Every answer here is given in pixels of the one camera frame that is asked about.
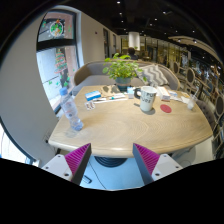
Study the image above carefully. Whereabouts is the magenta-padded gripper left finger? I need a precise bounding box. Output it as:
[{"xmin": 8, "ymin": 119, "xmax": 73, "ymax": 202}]
[{"xmin": 41, "ymin": 143, "xmax": 93, "ymax": 186}]

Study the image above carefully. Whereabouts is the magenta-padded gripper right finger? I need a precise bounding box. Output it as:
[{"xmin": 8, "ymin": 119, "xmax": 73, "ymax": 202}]
[{"xmin": 132, "ymin": 143, "xmax": 184, "ymax": 186}]

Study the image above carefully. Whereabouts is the clear blue-capped water bottle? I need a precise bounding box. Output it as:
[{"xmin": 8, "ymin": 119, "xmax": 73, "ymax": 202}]
[{"xmin": 59, "ymin": 87, "xmax": 84, "ymax": 132}]

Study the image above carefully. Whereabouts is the flat round red coaster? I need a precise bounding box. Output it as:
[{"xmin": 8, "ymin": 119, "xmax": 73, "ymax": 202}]
[{"xmin": 159, "ymin": 103, "xmax": 173, "ymax": 114}]

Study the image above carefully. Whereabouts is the small clear case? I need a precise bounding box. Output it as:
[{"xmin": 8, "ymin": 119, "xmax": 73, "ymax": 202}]
[{"xmin": 84, "ymin": 100, "xmax": 96, "ymax": 110}]

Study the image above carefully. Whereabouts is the white printed mug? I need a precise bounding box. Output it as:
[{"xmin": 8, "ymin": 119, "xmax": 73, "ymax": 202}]
[{"xmin": 134, "ymin": 85, "xmax": 158, "ymax": 112}]

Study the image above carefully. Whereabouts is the blue and white box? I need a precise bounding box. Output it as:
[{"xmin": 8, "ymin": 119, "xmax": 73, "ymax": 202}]
[{"xmin": 84, "ymin": 90, "xmax": 102, "ymax": 102}]

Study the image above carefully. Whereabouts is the orange and white box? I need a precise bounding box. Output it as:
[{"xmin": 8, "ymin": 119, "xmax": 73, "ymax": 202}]
[{"xmin": 156, "ymin": 85, "xmax": 172, "ymax": 101}]

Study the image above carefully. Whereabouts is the white tube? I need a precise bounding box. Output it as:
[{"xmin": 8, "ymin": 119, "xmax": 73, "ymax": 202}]
[{"xmin": 93, "ymin": 94, "xmax": 128, "ymax": 104}]

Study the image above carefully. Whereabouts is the grey tufted chair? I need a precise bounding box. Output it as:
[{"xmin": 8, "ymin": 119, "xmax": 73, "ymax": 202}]
[{"xmin": 196, "ymin": 99, "xmax": 218, "ymax": 131}]

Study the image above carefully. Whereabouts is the grey curved sofa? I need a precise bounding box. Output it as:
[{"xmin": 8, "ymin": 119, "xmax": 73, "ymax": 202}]
[{"xmin": 73, "ymin": 59, "xmax": 181, "ymax": 96}]

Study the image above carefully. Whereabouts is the grey white chevron cushion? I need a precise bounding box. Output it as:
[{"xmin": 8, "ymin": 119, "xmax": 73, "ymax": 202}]
[{"xmin": 139, "ymin": 64, "xmax": 170, "ymax": 87}]

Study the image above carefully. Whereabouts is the green potted plant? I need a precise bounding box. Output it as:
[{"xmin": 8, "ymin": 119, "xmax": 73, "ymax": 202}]
[{"xmin": 102, "ymin": 53, "xmax": 148, "ymax": 92}]

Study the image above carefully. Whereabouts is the group of grey-backed chairs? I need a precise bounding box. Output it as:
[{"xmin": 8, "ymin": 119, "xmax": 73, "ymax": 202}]
[{"xmin": 171, "ymin": 59, "xmax": 224, "ymax": 158}]

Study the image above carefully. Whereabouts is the dark-framed decorated window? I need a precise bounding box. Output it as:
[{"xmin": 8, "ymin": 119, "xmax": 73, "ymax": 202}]
[{"xmin": 35, "ymin": 9, "xmax": 84, "ymax": 111}]

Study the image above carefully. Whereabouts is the person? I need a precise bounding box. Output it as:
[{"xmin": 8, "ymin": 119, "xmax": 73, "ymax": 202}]
[{"xmin": 126, "ymin": 47, "xmax": 139, "ymax": 61}]

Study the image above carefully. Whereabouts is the group of ceiling spotlights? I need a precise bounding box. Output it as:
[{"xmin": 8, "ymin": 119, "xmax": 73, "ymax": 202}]
[{"xmin": 113, "ymin": 0, "xmax": 201, "ymax": 44}]

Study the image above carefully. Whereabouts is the black table pedestal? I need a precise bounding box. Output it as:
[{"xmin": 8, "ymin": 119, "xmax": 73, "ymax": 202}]
[{"xmin": 94, "ymin": 155, "xmax": 128, "ymax": 168}]

